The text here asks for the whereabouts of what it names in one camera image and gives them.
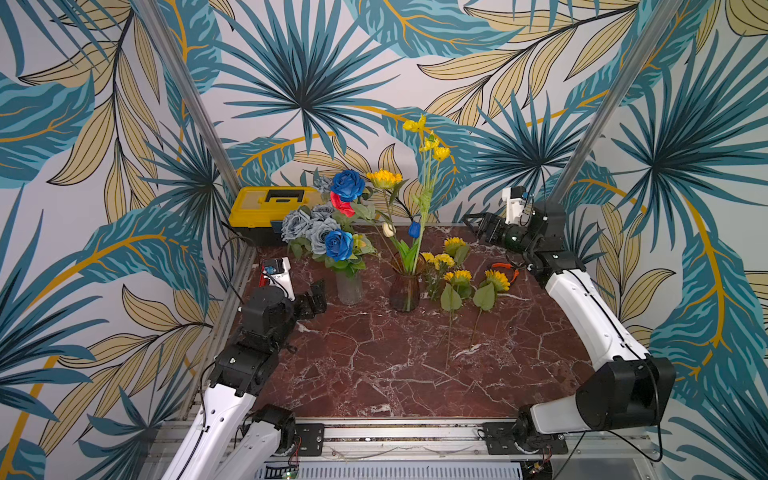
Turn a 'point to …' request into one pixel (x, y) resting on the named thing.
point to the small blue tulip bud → (414, 229)
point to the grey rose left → (296, 225)
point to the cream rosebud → (387, 231)
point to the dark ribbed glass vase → (404, 285)
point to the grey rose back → (323, 210)
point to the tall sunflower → (457, 247)
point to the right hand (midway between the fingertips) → (473, 219)
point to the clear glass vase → (349, 290)
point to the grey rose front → (318, 233)
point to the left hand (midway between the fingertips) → (306, 287)
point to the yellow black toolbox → (258, 212)
